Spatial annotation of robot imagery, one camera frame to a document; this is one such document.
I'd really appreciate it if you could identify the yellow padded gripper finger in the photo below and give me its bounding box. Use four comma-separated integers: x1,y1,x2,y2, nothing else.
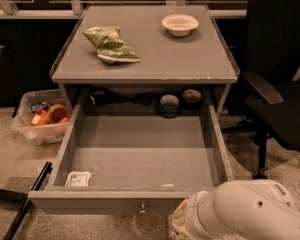
171,199,192,240

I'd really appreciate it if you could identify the grey top drawer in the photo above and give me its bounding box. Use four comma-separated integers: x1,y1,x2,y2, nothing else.
29,90,234,215

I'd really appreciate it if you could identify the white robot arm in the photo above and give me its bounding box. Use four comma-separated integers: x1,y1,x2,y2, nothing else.
173,180,300,240

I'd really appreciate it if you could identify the grey drawer cabinet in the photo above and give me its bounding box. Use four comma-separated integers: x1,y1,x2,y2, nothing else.
52,5,238,111

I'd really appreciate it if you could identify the white paper packet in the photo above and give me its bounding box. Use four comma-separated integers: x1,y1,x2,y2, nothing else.
65,171,92,186

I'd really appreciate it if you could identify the black tape roll left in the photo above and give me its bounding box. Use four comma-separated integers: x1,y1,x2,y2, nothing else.
156,94,182,119

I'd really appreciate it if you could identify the black tape roll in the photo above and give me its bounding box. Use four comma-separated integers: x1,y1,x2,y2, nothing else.
182,89,203,111
156,94,182,119

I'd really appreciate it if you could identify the black tape roll right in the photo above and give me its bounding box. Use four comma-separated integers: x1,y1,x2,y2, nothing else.
182,89,203,111

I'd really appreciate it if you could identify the orange cup in bin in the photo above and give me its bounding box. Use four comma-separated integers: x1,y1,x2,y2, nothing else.
48,104,70,123

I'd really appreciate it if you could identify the clear plastic bin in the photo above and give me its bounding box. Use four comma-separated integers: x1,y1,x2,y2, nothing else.
12,89,70,145

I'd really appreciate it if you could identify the black metal stand leg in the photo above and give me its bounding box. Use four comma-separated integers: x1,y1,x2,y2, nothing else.
0,162,52,240

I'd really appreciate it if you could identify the green chip bag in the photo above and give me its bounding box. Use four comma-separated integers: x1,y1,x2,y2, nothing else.
83,26,141,64

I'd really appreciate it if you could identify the white paper bowl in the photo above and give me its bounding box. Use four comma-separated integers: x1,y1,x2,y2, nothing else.
162,14,199,37

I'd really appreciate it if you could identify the black office chair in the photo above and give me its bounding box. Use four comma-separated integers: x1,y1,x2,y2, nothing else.
226,0,300,179

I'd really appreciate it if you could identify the black cable bundle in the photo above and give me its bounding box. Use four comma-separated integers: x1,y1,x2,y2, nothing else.
89,89,157,107

